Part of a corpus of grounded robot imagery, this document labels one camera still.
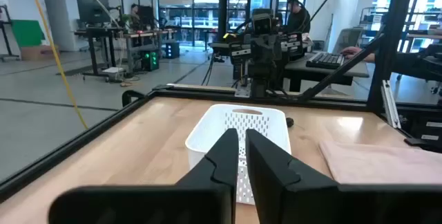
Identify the small black round fruit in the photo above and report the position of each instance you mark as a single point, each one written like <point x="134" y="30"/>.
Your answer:
<point x="289" y="122"/>

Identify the white perforated plastic basket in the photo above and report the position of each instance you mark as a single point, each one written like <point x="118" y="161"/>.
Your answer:
<point x="207" y="130"/>

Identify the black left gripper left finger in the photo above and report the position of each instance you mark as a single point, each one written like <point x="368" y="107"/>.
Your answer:
<point x="207" y="200"/>

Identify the black aluminium table frame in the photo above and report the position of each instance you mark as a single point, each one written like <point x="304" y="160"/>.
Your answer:
<point x="69" y="147"/>

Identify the green board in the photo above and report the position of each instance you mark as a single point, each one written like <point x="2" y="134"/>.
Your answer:
<point x="27" y="32"/>

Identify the computer tower blue lights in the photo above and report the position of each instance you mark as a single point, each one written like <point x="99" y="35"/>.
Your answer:
<point x="172" y="49"/>

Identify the black monitor on stand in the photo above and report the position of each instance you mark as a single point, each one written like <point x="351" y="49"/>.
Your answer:
<point x="91" y="9"/>

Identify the computer tower green lights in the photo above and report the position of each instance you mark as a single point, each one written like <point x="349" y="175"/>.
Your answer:
<point x="150" y="60"/>

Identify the wooden top desk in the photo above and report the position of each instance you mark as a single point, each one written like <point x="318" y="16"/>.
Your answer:
<point x="138" y="34"/>

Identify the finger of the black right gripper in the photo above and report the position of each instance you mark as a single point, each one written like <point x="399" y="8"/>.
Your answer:
<point x="272" y="56"/>
<point x="259" y="56"/>

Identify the person's hand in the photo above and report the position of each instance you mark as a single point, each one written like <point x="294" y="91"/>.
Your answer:
<point x="348" y="51"/>

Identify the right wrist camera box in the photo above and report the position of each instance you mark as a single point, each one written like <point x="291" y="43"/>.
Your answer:
<point x="263" y="23"/>

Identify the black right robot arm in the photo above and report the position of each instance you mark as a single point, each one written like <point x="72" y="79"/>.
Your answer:
<point x="262" y="82"/>

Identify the grey desk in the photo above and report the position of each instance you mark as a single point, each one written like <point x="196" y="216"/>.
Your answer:
<point x="359" y="72"/>

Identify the black keyboard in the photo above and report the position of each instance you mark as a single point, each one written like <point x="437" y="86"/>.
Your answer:
<point x="324" y="60"/>

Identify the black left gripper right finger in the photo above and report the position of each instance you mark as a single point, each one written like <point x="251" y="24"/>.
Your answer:
<point x="293" y="200"/>

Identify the person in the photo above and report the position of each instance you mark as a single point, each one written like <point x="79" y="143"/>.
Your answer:
<point x="298" y="18"/>
<point x="134" y="13"/>

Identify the silver aluminium extrusion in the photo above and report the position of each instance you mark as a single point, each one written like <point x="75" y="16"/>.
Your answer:
<point x="390" y="104"/>

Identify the cardboard box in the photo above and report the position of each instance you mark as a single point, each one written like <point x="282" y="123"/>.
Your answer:
<point x="38" y="53"/>

